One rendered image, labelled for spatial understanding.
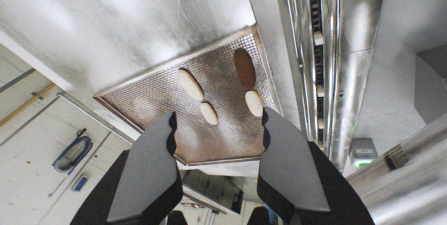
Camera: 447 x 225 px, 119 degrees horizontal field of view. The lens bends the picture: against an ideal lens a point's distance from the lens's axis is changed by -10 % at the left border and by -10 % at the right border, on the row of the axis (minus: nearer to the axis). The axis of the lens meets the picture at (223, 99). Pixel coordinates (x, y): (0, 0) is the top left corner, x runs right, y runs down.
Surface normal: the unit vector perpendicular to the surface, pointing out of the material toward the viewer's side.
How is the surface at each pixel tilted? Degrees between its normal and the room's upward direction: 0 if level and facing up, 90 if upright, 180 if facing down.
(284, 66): 0
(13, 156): 90
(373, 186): 91
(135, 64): 10
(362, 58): 0
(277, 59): 0
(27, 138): 90
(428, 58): 90
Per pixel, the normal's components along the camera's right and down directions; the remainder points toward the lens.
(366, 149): -0.42, -0.68
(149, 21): -0.10, 0.70
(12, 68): 0.87, -0.11
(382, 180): -0.88, -0.44
